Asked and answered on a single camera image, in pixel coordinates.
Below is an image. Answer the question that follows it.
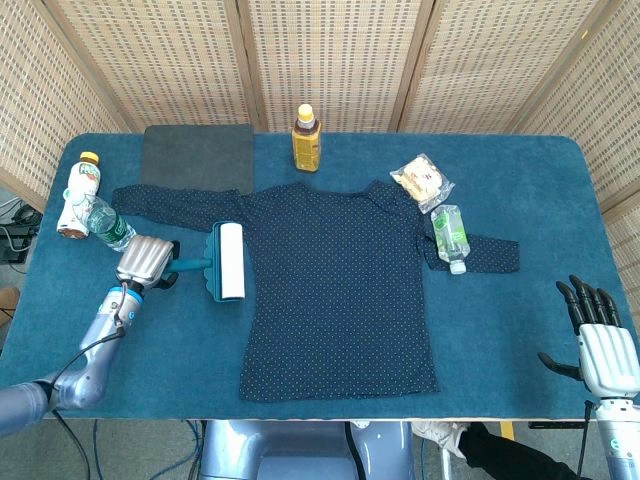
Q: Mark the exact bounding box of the white drink bottle yellow cap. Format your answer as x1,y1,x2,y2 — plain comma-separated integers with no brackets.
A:
56,151,101,241

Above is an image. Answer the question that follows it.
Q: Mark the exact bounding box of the woven folding screen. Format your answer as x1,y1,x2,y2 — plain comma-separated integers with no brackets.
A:
0,0,640,261

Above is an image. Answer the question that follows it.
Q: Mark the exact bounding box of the teal lint roller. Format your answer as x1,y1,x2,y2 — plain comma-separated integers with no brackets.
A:
164,222,246,304

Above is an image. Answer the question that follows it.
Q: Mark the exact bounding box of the black floor equipment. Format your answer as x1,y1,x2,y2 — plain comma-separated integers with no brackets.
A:
0,199,44,266

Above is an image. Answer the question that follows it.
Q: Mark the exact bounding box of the dark grey mat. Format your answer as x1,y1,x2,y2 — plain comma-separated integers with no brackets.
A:
139,123,256,195

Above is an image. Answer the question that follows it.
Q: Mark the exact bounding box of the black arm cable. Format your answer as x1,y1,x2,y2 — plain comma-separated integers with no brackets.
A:
47,284,126,480

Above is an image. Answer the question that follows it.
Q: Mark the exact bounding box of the yellow label tea bottle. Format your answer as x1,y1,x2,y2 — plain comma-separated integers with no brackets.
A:
291,103,322,174

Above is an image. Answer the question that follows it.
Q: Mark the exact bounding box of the clear snack bag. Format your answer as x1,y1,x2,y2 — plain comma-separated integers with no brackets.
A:
389,152,456,217

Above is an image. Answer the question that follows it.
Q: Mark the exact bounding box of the clear water bottle green label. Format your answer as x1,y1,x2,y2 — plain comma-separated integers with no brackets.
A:
87,196,138,253

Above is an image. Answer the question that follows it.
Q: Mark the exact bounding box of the white cloth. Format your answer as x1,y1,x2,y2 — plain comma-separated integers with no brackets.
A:
412,421,469,459

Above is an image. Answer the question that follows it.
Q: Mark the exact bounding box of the teal table cover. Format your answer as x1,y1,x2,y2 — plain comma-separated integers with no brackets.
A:
0,132,640,421

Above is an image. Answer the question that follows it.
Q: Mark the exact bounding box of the blue-grey robot torso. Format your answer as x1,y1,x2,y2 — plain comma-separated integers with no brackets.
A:
199,419,416,480

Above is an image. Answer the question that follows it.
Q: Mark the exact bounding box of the navy polka dot shirt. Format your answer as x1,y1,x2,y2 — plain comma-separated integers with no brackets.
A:
110,182,521,404

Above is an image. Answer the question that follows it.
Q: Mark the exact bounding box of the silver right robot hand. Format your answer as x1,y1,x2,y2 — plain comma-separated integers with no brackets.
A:
537,274,640,400

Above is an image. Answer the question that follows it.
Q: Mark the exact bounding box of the clear bottle white cap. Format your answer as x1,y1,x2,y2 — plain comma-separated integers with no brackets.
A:
430,204,472,276

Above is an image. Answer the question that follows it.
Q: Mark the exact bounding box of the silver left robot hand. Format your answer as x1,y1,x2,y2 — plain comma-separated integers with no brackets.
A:
115,235,181,291

